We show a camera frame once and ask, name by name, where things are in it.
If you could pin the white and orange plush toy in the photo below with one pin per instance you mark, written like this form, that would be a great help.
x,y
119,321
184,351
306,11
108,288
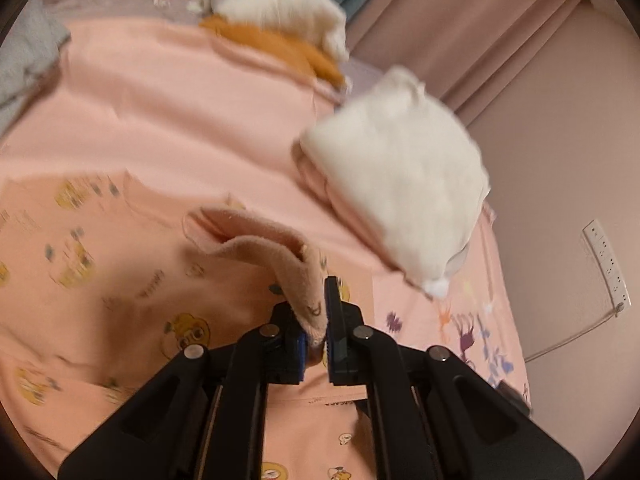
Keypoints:
x,y
270,0

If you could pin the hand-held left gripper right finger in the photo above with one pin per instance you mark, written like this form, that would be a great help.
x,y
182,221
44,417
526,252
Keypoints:
x,y
336,340

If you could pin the pink curtain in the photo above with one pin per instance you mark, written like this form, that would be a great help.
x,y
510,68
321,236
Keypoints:
x,y
475,25

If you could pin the white folded fluffy garment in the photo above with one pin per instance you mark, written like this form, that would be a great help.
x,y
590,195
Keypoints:
x,y
400,170

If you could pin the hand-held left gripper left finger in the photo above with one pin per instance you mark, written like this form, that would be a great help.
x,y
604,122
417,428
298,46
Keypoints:
x,y
299,355

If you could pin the grey crumpled cloth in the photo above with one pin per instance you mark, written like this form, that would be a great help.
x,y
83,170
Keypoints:
x,y
25,55

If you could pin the pink cartoon print garment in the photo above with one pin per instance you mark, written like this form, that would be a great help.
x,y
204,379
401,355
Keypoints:
x,y
130,270

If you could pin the white power strip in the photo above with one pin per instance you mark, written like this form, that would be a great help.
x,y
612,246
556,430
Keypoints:
x,y
605,260

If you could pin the pink bed sheet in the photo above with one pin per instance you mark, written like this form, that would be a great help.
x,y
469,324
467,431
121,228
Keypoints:
x,y
175,110

